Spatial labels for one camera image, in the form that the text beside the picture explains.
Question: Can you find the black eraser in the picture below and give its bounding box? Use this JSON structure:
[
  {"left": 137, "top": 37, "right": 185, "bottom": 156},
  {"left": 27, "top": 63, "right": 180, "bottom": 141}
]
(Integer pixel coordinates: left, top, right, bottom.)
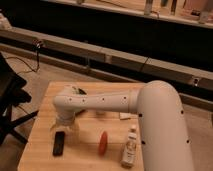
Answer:
[{"left": 53, "top": 131, "right": 65, "bottom": 156}]

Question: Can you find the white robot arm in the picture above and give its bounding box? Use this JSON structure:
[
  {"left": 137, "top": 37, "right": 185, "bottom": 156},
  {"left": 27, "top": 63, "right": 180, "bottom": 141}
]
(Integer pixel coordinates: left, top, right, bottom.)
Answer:
[{"left": 53, "top": 80, "right": 194, "bottom": 171}]

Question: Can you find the white sponge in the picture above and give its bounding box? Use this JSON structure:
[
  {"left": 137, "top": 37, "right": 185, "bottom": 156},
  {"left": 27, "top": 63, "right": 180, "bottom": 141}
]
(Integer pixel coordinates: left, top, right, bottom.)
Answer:
[{"left": 119, "top": 112, "right": 131, "bottom": 120}]

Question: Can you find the green bowl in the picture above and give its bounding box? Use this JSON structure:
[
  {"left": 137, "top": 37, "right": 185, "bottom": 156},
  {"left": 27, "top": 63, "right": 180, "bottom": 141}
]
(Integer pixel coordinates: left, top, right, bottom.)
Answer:
[{"left": 75, "top": 88, "right": 87, "bottom": 116}]

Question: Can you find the wooden table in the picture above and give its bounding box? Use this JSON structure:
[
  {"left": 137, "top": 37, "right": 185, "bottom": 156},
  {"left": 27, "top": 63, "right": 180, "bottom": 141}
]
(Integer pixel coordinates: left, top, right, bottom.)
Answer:
[{"left": 18, "top": 82, "right": 144, "bottom": 171}]

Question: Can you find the black chair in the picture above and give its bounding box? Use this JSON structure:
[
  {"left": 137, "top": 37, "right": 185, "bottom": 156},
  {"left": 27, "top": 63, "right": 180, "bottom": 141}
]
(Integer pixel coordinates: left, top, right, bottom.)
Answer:
[{"left": 0, "top": 52, "right": 38, "bottom": 145}]

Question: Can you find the white squeeze bottle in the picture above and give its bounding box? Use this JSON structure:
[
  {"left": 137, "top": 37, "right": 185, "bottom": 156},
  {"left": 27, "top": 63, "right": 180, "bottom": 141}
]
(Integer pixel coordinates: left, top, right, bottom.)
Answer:
[{"left": 121, "top": 125, "right": 137, "bottom": 167}]

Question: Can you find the black cable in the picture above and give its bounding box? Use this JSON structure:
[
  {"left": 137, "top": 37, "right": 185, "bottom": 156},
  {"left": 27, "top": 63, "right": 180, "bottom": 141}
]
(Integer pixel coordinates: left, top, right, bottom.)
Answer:
[{"left": 4, "top": 39, "right": 45, "bottom": 75}]

